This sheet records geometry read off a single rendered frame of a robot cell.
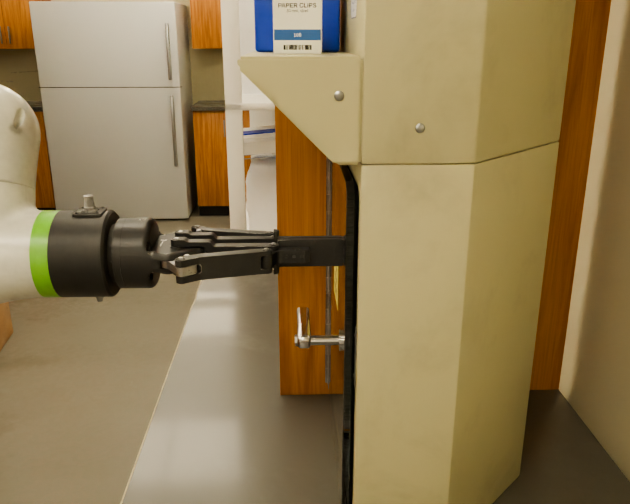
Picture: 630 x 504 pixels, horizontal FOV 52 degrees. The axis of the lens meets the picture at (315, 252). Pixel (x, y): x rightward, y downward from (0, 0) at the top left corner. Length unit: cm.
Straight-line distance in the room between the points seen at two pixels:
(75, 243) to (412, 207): 33
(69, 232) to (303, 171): 43
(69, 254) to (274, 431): 50
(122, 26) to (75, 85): 62
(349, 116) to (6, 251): 36
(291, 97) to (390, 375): 31
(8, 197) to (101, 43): 499
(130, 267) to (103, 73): 505
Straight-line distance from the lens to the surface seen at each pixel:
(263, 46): 80
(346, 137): 62
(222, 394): 115
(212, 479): 97
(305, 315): 78
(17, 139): 74
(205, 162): 576
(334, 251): 68
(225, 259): 65
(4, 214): 72
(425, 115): 63
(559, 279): 114
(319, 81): 61
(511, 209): 74
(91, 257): 67
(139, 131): 568
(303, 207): 101
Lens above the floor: 153
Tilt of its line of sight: 18 degrees down
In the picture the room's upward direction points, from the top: straight up
